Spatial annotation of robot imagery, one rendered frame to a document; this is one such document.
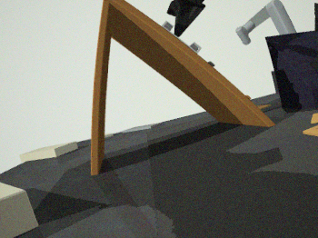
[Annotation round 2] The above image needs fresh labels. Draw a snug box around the cream flat rectangular block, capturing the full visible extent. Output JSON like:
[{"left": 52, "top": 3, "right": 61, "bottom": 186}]
[{"left": 19, "top": 142, "right": 78, "bottom": 162}]

